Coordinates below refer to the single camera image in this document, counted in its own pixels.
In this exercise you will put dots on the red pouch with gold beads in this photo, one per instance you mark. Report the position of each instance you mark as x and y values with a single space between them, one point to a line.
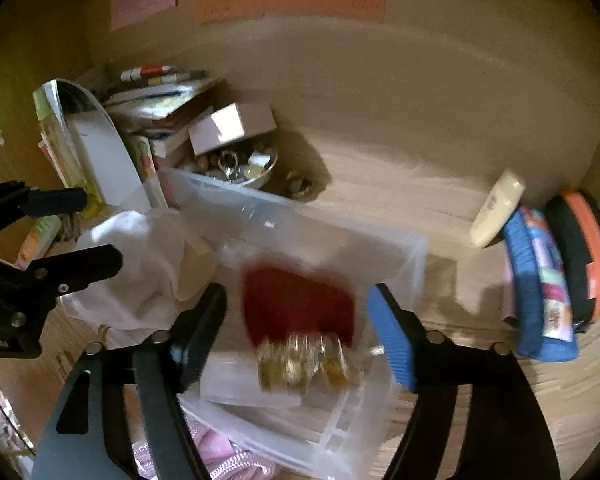
300 305

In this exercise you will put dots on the wooden desktop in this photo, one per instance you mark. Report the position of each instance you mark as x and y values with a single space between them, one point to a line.
405 185

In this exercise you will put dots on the stack of books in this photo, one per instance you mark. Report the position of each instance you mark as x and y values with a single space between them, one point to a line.
165 105

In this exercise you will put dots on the white paper folder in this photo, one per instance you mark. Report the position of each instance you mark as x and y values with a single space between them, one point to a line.
100 160

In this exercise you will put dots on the orange and black round case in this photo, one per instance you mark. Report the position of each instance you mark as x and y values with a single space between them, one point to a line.
570 240

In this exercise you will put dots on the clear plastic storage bin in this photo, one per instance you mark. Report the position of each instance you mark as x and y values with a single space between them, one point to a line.
305 240

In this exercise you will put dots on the cream plastic bottle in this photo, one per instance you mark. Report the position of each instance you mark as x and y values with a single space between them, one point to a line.
495 210

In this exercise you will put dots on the white cloth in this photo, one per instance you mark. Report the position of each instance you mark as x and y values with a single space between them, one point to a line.
130 260

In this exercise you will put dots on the small white cardboard box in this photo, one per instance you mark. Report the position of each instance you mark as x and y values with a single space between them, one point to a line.
230 125

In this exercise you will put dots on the metal bowl with keys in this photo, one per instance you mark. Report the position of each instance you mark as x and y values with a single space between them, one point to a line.
260 172

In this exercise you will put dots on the blue pencil case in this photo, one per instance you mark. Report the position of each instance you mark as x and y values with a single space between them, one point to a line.
522 280

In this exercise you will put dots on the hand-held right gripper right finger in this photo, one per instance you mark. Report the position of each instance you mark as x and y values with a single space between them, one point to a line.
390 340

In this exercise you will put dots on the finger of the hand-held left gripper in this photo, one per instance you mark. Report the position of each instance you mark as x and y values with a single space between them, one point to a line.
90 265
55 201

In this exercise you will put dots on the pink knitted bag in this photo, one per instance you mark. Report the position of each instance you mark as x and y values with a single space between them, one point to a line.
220 455

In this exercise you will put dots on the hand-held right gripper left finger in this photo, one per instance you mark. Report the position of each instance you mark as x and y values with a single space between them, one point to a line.
205 330

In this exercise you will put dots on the green printed packet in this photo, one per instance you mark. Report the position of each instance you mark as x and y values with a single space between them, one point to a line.
40 240

